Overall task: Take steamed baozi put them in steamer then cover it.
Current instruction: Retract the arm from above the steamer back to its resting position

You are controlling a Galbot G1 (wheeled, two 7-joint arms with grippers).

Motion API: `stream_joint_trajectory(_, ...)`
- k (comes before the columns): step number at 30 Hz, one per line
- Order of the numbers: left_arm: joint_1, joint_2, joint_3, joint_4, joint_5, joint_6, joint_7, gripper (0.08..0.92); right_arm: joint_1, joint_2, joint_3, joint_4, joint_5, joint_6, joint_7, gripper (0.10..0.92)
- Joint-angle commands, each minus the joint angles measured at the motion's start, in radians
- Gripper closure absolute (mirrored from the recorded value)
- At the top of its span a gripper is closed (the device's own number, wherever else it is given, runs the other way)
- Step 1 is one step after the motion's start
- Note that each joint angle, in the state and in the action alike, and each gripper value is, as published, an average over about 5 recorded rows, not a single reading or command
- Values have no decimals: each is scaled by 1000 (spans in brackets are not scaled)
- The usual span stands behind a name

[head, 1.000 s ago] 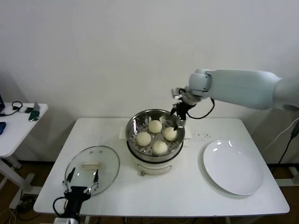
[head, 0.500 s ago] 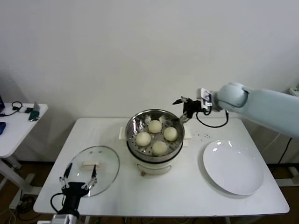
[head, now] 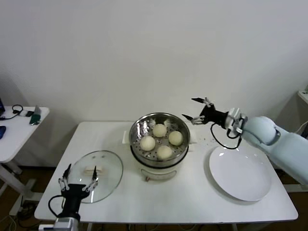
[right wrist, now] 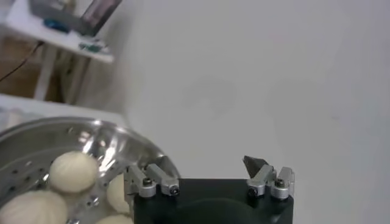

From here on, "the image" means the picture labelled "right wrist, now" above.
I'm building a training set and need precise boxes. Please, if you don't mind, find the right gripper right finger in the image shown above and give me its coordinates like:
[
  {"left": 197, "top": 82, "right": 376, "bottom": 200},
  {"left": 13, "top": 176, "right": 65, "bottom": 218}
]
[{"left": 243, "top": 155, "right": 296, "bottom": 200}]

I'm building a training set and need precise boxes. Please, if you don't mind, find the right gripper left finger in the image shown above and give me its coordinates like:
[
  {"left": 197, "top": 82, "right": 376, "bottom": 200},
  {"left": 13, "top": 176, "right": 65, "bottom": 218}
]
[{"left": 124, "top": 155, "right": 180, "bottom": 203}]

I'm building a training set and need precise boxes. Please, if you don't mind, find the white steamed baozi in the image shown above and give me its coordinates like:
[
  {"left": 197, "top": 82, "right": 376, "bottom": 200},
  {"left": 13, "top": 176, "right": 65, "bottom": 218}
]
[
  {"left": 105, "top": 173, "right": 132, "bottom": 214},
  {"left": 94, "top": 214, "right": 135, "bottom": 224},
  {"left": 0, "top": 190, "right": 68, "bottom": 224},
  {"left": 48, "top": 150, "right": 99, "bottom": 194}
]

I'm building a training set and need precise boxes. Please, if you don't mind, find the perforated steel steamer basket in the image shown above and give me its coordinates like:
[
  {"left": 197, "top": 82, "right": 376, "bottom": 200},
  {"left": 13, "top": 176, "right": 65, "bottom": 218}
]
[{"left": 0, "top": 117, "right": 180, "bottom": 224}]

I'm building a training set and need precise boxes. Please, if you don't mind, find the green grey hand tool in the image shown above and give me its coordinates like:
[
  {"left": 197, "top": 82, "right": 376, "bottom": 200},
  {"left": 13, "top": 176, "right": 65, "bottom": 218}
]
[{"left": 78, "top": 41, "right": 106, "bottom": 53}]

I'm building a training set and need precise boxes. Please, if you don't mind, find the laptop screen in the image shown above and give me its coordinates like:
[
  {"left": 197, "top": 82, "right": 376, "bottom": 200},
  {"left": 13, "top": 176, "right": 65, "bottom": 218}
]
[{"left": 29, "top": 0, "right": 122, "bottom": 37}]

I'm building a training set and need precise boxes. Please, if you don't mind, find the white side table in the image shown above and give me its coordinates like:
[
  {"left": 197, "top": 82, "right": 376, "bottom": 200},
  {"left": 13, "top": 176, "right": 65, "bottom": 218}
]
[{"left": 0, "top": 0, "right": 115, "bottom": 101}]

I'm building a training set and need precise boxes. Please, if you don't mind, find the blue computer mouse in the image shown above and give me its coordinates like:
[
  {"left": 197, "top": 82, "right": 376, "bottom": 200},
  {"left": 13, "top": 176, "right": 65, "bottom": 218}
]
[{"left": 42, "top": 18, "right": 71, "bottom": 33}]

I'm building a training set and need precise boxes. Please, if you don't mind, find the thin black hanging cable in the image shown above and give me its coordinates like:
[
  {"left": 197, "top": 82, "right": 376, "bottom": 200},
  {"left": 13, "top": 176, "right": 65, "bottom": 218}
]
[{"left": 0, "top": 41, "right": 45, "bottom": 83}]

